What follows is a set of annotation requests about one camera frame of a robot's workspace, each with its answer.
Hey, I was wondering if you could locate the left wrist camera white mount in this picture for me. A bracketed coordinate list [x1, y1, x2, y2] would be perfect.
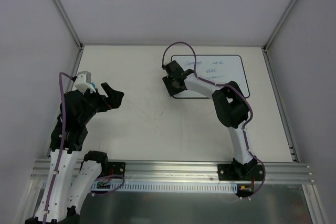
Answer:
[74, 71, 95, 94]

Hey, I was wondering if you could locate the aluminium mounting rail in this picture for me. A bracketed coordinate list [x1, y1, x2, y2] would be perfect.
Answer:
[30, 157, 315, 185]

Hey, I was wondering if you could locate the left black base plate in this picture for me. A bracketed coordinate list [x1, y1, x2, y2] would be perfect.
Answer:
[108, 161, 126, 177]

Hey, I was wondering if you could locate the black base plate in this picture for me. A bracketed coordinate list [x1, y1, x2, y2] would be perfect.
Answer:
[217, 164, 265, 182]
[108, 161, 126, 177]

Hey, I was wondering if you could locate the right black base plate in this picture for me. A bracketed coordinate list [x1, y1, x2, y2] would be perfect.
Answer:
[217, 164, 265, 182]

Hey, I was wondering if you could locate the left aluminium frame post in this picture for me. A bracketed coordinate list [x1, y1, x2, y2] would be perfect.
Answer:
[52, 0, 83, 50]

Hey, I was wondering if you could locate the white slotted cable duct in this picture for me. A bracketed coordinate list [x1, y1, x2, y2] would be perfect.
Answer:
[41, 180, 239, 194]

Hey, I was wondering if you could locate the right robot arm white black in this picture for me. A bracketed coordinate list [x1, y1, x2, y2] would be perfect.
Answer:
[162, 60, 258, 180]

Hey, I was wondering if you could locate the aluminium frame post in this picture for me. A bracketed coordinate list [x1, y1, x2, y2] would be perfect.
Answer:
[263, 0, 299, 52]
[52, 0, 83, 50]

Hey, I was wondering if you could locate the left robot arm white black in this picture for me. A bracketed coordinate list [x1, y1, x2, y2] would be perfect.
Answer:
[25, 82, 124, 223]

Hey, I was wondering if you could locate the white whiteboard black frame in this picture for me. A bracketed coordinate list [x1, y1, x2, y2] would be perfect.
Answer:
[171, 55, 250, 98]

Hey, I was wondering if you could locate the right aluminium frame post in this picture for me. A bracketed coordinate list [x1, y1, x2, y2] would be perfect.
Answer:
[263, 0, 299, 52]

